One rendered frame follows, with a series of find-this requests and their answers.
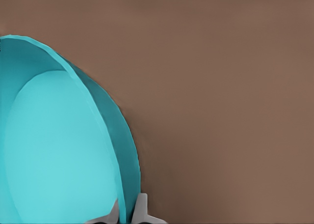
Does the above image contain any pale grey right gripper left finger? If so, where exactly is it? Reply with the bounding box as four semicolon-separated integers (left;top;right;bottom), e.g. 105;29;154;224
84;198;120;224

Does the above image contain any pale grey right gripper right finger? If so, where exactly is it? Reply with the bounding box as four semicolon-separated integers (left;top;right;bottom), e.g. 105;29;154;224
130;193;169;224

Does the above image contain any turquoise plate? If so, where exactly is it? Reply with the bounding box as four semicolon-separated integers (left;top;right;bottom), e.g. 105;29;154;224
0;34;142;224

